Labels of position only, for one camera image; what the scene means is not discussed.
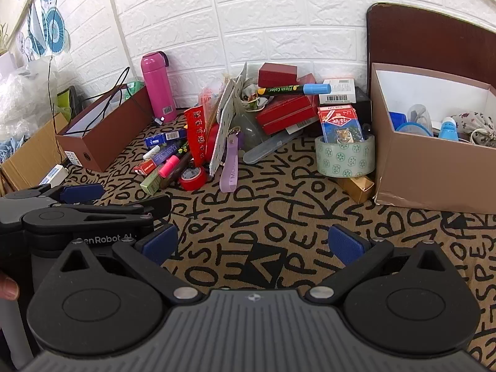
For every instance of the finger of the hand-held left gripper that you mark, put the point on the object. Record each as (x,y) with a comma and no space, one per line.
(116,210)
(81,192)

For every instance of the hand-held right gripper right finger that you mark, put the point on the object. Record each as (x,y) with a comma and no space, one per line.
(347,242)

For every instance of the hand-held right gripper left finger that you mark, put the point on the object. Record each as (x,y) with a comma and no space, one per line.
(161,242)

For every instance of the large brown cardboard box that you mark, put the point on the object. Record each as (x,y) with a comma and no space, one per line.
(426,170)

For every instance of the person's left hand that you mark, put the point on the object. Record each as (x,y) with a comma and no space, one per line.
(8,288)

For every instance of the white and blue box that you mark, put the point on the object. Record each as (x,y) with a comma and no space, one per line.
(54,175)

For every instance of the green small box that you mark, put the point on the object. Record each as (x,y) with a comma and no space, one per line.
(151,183)

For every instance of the gold box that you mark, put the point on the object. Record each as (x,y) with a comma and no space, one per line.
(358,188)

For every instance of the plain cardboard carton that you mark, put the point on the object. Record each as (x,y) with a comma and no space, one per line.
(31,155)

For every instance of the long brown box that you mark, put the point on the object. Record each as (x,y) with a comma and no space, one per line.
(104,131)

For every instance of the pink highlighter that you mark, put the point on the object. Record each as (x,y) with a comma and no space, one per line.
(168,166)

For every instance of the red tape roll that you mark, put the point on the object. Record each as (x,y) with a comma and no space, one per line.
(193,180)

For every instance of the letter-print rug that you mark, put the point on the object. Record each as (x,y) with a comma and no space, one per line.
(271,209)

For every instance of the green patterned tape roll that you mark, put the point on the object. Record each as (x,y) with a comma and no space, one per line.
(345,159)

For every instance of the blue flat box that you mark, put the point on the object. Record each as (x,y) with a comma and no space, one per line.
(166,137)

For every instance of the white plastic bags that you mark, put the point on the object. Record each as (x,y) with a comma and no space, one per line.
(19,104)

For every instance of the playing card box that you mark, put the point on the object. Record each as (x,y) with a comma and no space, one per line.
(341,124)

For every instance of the clear plastic case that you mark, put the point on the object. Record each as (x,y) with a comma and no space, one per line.
(267,149)

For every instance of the blue plastic lid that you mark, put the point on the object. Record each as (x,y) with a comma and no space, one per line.
(409,127)

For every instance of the pink thermos bottle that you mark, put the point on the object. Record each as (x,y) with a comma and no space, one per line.
(157,85)

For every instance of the large red box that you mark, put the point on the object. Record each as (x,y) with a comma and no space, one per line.
(286,114)

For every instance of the orange-red flat packet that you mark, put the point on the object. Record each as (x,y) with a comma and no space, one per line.
(207,97)

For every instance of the clear glass cup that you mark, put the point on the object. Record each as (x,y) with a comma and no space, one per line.
(420,114)

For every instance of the blue and white tube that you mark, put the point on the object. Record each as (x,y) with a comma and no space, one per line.
(448,128)

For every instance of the white box with barcode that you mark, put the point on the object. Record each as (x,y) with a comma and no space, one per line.
(343,89)

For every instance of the black marker with blue cap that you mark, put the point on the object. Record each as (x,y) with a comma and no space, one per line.
(286,89)

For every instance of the floral cloth pouch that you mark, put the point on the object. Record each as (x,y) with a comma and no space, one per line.
(478,128)

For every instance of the small dark red box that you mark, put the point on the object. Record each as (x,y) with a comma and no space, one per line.
(277,73)

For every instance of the dark brown wooden board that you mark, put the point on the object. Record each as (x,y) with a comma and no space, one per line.
(426,38)

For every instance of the blue fan wall decoration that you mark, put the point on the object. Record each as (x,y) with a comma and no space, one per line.
(54,27)

